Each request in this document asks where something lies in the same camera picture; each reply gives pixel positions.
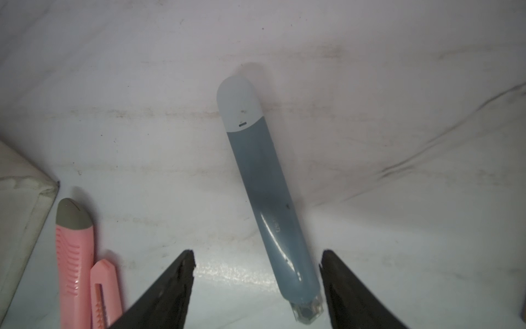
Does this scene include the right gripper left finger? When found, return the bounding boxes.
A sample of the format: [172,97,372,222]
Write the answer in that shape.
[111,249,196,329]

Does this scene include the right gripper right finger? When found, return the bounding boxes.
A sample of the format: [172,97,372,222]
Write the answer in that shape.
[319,249,407,329]

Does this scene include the white canvas tote pouch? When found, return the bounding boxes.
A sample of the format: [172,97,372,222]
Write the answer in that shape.
[1,143,59,319]

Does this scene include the grey blue utility knife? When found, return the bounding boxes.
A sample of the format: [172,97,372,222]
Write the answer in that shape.
[216,75,323,325]

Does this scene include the short pink utility knife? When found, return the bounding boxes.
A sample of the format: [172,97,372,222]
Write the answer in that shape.
[90,259,123,329]

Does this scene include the long pink utility knife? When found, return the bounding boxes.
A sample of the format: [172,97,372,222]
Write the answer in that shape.
[56,198,95,328]

